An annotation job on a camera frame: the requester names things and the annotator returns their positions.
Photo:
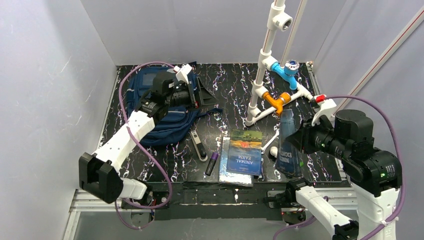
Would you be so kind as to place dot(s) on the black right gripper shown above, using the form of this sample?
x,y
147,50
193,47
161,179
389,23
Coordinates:
x,y
308,139

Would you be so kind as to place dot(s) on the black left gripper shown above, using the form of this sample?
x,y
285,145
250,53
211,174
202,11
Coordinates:
x,y
192,92

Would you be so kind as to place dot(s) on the dark blue 1984 book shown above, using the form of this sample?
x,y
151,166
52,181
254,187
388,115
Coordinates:
x,y
288,161

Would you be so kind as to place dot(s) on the navy blue student backpack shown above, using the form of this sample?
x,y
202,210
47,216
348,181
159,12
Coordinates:
x,y
176,123

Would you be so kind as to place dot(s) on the Animal Farm book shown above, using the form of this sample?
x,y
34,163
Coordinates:
x,y
245,152

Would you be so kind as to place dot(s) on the blue book underneath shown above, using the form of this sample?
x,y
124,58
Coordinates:
x,y
230,178

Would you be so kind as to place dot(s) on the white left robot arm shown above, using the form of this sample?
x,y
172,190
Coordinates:
x,y
99,171

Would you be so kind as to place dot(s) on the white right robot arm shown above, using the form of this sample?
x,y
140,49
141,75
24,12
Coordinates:
x,y
375,175

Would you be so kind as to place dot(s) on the silver wrench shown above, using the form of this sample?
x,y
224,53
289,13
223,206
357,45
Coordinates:
x,y
269,142

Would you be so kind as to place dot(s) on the green white plastic tap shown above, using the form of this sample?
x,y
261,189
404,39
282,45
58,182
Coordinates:
x,y
273,151

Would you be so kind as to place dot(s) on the orange plastic tap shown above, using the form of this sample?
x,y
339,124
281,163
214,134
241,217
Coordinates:
x,y
277,103

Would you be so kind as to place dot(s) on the purple black marker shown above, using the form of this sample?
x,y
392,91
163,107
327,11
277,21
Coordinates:
x,y
211,164

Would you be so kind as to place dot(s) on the blue plastic tap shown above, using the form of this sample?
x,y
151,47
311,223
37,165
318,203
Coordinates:
x,y
287,72

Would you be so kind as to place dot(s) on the thin white rear pole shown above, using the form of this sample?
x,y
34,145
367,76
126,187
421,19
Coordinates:
x,y
293,31

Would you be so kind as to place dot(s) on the white pole with red stripe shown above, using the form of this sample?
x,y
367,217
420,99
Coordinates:
x,y
397,42

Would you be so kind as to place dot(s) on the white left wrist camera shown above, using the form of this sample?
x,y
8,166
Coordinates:
x,y
184,72

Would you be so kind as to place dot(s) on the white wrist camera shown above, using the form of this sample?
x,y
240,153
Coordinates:
x,y
323,106
184,72

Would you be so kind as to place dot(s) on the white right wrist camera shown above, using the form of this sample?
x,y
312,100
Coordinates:
x,y
323,106

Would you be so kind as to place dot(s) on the white PVC pipe frame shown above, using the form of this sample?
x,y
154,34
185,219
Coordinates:
x,y
258,108

